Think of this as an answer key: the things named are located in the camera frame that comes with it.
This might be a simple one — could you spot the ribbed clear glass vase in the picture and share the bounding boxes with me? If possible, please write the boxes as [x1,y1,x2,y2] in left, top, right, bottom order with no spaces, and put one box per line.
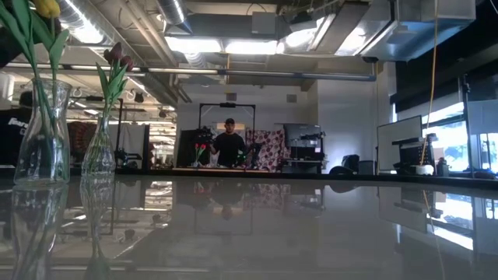
[80,112,117,178]

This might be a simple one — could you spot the long ceiling light strip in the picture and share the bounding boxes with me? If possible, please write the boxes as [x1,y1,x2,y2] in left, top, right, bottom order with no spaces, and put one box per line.
[64,0,106,44]

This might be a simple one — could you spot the person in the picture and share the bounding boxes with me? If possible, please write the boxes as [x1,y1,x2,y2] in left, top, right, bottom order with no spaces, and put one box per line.
[209,117,247,168]
[0,91,34,166]

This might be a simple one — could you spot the smooth clear glass carafe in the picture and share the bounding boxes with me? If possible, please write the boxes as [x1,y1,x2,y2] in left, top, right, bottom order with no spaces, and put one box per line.
[13,77,73,186]

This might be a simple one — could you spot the bright ceiling light panel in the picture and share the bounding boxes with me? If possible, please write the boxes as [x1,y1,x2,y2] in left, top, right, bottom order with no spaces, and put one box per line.
[224,38,279,55]
[165,36,223,54]

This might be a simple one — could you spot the black panel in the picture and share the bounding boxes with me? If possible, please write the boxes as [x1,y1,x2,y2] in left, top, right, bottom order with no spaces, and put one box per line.
[177,128,213,168]

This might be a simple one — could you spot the grey ceiling box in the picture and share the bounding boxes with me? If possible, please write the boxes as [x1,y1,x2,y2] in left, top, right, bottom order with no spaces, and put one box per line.
[251,11,278,37]

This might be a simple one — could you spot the long grey ceiling pipe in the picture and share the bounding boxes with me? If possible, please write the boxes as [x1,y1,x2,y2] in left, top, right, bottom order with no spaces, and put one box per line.
[0,61,377,82]

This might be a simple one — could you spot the floral patterned cloth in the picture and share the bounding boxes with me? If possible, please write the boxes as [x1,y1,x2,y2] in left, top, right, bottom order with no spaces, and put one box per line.
[245,129,287,173]

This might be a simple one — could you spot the black monitor machine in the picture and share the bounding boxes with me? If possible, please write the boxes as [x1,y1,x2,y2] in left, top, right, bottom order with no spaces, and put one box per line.
[283,123,327,174]

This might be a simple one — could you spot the black office chair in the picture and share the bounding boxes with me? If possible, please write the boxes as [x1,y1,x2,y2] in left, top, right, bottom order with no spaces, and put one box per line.
[329,154,361,175]

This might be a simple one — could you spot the white board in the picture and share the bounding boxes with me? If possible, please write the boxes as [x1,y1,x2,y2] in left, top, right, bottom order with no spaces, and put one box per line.
[376,114,424,172]

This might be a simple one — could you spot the black equipment rack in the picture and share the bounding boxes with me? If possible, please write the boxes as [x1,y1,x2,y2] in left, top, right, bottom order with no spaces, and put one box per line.
[391,133,439,176]

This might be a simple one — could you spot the bright window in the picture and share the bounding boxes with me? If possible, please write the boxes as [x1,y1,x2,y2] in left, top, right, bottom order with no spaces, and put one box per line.
[422,101,498,172]

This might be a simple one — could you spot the black vertical stand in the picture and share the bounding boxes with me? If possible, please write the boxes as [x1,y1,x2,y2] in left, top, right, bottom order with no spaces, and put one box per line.
[461,73,474,168]

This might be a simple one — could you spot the round silver ceiling duct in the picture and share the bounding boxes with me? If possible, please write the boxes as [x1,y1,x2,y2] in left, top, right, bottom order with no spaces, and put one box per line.
[155,0,192,35]

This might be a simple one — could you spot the black gantry frame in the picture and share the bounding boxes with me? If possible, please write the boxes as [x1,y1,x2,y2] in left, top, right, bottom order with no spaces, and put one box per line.
[198,102,257,131]

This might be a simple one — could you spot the slanted silver duct panel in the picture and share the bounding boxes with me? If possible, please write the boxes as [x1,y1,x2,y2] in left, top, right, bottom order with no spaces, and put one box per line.
[276,2,370,55]

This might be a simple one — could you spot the rectangular metal ceiling duct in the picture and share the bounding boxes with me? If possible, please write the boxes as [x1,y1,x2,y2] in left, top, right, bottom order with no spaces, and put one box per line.
[359,0,476,62]

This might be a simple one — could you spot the yellow hanging cable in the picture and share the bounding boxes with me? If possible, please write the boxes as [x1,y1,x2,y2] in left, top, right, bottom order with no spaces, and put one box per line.
[419,0,440,166]

